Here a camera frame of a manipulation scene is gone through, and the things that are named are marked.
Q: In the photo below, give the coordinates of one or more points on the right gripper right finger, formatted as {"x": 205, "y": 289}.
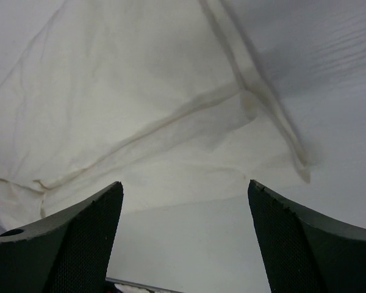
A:
{"x": 304, "y": 250}

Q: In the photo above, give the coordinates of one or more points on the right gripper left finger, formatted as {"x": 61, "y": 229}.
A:
{"x": 68, "y": 251}

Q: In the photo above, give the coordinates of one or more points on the white t shirt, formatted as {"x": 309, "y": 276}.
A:
{"x": 164, "y": 96}

